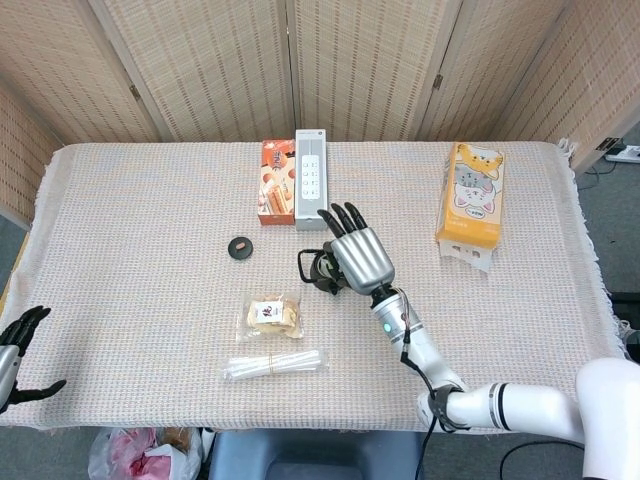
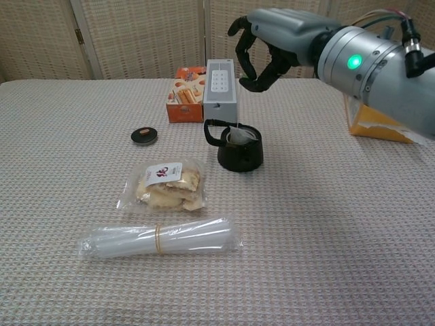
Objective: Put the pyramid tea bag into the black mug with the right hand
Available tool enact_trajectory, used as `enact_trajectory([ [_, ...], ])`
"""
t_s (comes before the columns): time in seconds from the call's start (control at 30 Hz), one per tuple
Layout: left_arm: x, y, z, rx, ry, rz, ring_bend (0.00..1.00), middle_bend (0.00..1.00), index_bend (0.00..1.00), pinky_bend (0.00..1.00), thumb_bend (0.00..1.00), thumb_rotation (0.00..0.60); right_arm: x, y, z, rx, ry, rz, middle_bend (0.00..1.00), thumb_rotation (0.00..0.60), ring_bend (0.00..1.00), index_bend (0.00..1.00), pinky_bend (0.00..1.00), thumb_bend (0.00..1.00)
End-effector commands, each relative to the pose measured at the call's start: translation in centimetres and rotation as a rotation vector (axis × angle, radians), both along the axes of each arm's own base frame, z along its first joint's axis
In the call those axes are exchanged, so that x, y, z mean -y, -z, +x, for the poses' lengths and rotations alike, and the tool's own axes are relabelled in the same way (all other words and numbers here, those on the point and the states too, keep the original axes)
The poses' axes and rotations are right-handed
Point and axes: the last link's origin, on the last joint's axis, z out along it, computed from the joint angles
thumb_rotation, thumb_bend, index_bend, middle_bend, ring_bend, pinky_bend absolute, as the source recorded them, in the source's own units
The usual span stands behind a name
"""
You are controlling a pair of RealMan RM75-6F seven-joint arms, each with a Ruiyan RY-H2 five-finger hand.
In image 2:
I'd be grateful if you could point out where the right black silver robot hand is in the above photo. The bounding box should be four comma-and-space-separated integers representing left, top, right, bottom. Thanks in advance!
227, 8, 341, 93

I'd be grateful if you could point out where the pyramid tea bag with string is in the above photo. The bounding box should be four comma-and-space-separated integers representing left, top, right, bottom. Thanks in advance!
227, 73, 258, 146

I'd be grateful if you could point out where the black cast iron teapot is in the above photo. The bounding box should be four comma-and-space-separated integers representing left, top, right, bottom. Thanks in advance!
203, 118, 264, 173

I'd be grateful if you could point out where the black teapot lid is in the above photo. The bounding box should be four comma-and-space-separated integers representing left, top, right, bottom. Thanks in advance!
130, 126, 159, 147

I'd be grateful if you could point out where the pastry packet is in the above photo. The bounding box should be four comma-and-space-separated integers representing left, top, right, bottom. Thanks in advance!
116, 160, 208, 214

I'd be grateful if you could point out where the grey power strip box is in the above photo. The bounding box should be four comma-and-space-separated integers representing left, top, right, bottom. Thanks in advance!
203, 58, 238, 122

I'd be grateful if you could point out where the orange snack box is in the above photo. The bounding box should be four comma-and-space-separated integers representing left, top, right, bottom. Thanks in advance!
166, 67, 207, 124

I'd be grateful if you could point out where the yellow cat print tissue pack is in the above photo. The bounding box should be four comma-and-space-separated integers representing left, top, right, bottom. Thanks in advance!
343, 93, 428, 147

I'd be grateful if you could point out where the woven folding screen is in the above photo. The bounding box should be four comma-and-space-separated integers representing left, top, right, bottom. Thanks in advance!
0, 0, 435, 82

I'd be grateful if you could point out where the pink woven tablecloth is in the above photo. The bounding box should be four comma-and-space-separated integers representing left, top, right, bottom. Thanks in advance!
0, 78, 435, 326

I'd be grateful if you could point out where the clear bundle of straws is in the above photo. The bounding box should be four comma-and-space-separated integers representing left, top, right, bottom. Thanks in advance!
77, 215, 244, 261

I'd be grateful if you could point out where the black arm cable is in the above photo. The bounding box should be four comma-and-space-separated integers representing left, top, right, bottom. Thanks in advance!
400, 18, 435, 79

